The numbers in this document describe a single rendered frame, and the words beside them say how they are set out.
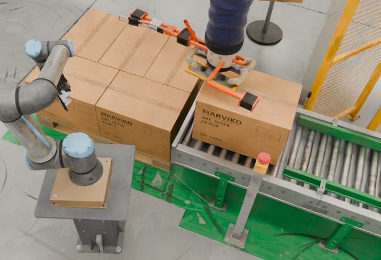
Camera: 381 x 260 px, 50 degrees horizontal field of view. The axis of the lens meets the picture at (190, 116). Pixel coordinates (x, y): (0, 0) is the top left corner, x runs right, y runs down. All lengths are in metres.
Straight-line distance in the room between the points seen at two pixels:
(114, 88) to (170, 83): 0.43
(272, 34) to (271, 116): 2.15
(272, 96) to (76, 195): 1.31
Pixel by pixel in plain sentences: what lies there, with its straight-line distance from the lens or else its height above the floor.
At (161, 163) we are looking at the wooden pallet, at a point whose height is 0.08.
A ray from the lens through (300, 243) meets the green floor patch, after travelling 3.23.
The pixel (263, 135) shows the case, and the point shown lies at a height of 0.82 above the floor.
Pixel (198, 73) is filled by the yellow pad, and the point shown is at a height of 1.10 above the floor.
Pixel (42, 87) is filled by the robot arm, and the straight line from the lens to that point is 1.73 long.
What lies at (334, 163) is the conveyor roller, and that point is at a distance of 2.96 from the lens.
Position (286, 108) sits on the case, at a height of 0.95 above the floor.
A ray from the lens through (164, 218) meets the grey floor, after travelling 3.14.
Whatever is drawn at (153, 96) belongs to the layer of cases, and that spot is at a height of 0.54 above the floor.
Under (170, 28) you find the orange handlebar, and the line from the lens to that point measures 2.59.
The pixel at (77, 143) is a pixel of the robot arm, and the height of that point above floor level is 1.09.
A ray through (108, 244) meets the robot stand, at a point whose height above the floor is 0.06.
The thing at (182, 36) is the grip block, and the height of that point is 1.22.
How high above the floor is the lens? 2.85
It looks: 51 degrees down
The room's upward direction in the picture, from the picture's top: 5 degrees clockwise
